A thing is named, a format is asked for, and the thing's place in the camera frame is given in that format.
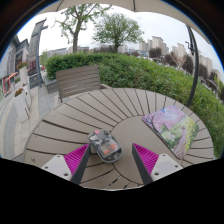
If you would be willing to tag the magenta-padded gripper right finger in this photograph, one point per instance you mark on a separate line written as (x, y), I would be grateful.
(146, 160)

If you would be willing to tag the transparent computer mouse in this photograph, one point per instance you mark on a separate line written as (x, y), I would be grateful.
(106, 146)

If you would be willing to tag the green hedge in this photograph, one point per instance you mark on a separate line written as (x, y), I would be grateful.
(150, 76)

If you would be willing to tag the beige umbrella canopy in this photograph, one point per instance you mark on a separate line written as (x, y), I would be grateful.
(100, 3)

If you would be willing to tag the brown slatted chair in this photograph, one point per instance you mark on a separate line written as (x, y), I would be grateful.
(78, 81)

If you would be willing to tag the dark grey pillar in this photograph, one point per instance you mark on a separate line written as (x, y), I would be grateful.
(34, 46)

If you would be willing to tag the round leafy tree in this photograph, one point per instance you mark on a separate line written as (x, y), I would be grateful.
(116, 28)

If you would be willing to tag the dark curved umbrella pole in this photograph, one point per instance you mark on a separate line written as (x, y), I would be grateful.
(196, 66)

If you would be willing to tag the floral print mouse pad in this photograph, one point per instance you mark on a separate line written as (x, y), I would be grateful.
(173, 130)

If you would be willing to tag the white planter with flowers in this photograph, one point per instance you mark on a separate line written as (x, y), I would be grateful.
(22, 75)
(22, 105)

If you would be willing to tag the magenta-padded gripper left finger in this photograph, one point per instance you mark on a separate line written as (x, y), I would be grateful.
(75, 160)

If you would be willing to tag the sparse-leaved tree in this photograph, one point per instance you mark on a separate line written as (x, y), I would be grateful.
(75, 38)

